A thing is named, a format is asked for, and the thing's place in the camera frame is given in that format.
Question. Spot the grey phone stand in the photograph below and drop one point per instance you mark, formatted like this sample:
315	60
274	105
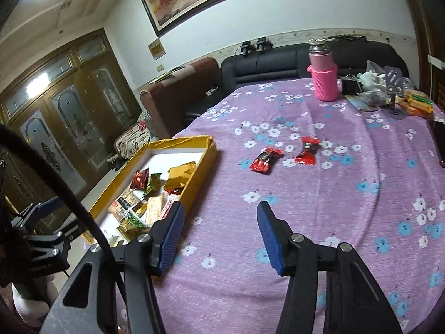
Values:
394	83

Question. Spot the wall socket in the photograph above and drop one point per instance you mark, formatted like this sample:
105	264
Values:
160	66

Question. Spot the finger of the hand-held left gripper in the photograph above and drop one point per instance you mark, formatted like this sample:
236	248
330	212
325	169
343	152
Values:
73	229
45	208

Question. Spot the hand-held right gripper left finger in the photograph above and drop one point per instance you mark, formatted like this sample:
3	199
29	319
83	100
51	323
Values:
170	238

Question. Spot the small red packet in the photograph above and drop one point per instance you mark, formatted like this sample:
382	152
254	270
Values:
175	191

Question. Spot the brown striped snack packet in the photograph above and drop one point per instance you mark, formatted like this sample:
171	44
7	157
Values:
123	204

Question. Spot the wooden cabinet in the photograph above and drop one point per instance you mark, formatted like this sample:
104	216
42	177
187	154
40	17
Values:
429	34

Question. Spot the black leather sofa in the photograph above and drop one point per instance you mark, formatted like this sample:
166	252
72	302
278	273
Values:
271	66

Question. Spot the red and white snack packet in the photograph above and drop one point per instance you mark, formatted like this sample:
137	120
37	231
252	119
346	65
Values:
170	202

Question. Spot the white plastic bag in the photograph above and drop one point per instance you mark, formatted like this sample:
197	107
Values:
372	76

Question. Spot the orange snack packets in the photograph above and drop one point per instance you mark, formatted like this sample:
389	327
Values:
417	102

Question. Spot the beige snack packet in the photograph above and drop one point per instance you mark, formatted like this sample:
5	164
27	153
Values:
155	208

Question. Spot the person's left hand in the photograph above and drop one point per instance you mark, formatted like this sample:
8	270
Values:
34	302

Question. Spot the black device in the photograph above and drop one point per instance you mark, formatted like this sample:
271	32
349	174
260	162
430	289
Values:
262	43
246	48

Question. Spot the dark plastic bag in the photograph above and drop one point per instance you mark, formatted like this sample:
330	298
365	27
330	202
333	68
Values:
373	98

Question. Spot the yellow snack packet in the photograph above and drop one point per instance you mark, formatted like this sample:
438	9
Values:
180	177

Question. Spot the red gold candy packet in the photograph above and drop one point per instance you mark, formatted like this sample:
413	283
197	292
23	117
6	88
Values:
307	152

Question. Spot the dark red snack packet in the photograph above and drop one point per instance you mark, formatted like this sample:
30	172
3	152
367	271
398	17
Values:
266	160

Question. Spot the green and white snack packet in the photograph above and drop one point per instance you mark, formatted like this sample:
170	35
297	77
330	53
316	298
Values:
134	223

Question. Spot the purple floral tablecloth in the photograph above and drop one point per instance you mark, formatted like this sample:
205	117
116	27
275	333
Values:
313	188

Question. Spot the yellow wall notice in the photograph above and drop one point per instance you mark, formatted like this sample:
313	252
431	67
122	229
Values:
157	48

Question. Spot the small black box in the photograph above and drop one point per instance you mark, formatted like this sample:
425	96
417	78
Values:
349	85

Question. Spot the pink flask bottle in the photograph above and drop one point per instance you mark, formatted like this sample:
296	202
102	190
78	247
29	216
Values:
324	73

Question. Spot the framed horse painting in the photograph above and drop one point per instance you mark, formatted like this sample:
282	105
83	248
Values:
208	0

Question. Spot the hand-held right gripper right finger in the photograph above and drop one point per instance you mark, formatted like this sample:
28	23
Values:
270	238

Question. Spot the yellow cardboard box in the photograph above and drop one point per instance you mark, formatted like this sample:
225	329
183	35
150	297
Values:
205	156

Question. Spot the black smartphone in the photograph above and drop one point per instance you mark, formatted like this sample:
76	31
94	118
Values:
439	142

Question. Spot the brown armchair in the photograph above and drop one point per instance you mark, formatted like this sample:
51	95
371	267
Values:
177	97

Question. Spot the wooden glass double door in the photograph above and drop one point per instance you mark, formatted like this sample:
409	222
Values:
59	118

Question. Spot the patterned blanket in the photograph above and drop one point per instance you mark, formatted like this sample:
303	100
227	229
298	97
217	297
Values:
134	139

